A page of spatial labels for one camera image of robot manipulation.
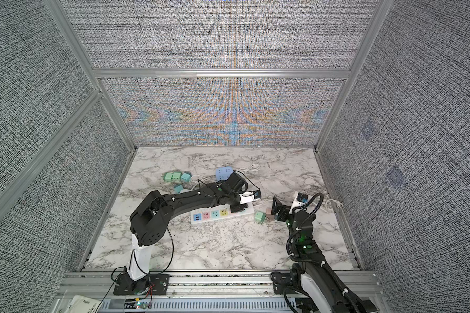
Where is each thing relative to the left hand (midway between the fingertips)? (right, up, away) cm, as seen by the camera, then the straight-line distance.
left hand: (249, 200), depth 90 cm
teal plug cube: (-33, +10, +13) cm, 36 cm away
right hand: (+14, +4, -7) cm, 16 cm away
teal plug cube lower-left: (-36, +4, +9) cm, 37 cm away
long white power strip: (-15, -6, 0) cm, 16 cm away
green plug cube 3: (+5, -7, -2) cm, 9 cm away
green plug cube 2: (-38, +10, +13) cm, 41 cm away
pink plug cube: (+9, -7, -1) cm, 11 cm away
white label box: (-61, -33, -21) cm, 72 cm away
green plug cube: (-42, +10, +13) cm, 45 cm away
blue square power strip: (-13, +12, +14) cm, 22 cm away
